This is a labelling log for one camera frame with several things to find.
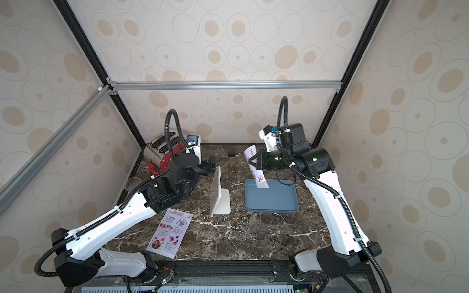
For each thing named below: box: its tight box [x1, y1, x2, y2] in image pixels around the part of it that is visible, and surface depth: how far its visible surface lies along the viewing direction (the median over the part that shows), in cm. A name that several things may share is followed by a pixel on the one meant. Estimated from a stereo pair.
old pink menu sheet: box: [145, 207, 194, 260], surface depth 85 cm
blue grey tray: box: [244, 178, 300, 214], surface depth 95 cm
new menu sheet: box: [243, 144, 270, 189], surface depth 64 cm
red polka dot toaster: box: [143, 131, 187, 175], surface depth 96 cm
